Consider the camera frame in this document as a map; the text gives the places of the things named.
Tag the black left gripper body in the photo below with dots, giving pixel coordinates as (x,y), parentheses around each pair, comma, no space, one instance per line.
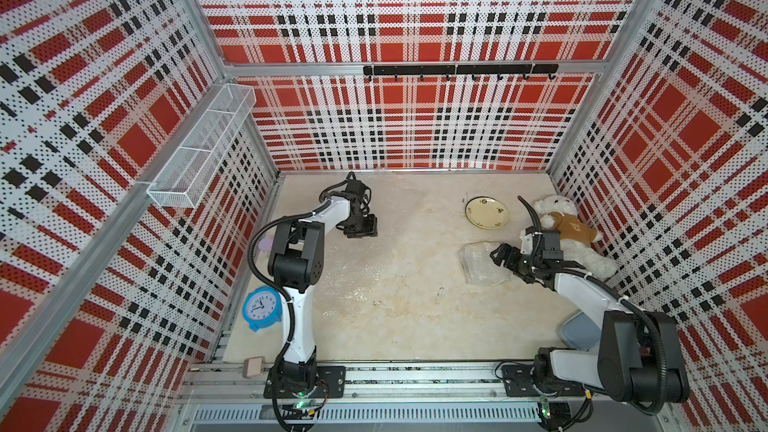
(360,215)

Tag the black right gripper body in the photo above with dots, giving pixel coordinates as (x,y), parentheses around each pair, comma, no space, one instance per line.
(522,265)

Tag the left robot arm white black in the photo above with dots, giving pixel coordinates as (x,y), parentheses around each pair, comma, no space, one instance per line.
(287,255)

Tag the white wire mesh shelf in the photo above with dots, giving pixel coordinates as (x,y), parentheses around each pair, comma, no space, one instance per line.
(186,176)

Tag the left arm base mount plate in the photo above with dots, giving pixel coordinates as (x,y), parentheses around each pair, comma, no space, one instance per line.
(313,382)

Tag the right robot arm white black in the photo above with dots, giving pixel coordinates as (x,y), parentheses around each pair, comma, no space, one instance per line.
(638,359)

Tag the white teddy bear brown shirt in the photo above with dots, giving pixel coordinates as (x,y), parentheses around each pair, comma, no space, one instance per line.
(559,213)

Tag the small beige box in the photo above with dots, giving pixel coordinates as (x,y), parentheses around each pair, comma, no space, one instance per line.
(253,367)

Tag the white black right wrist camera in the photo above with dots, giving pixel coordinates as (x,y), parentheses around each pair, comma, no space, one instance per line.
(527,245)

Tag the grey blue zip pouch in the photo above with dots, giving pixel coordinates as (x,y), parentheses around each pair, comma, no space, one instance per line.
(579,332)

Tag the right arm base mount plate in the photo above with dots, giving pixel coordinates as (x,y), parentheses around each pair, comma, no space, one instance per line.
(518,380)

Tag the cream dinner plate black characters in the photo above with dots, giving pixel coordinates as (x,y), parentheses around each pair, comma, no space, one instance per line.
(486,213)

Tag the blue alarm clock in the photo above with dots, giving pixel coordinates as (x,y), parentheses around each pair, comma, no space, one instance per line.
(262,309)

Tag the black wall hook rail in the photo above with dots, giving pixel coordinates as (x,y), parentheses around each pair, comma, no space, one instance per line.
(524,70)

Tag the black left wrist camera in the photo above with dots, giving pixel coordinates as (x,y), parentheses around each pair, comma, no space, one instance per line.
(356,187)

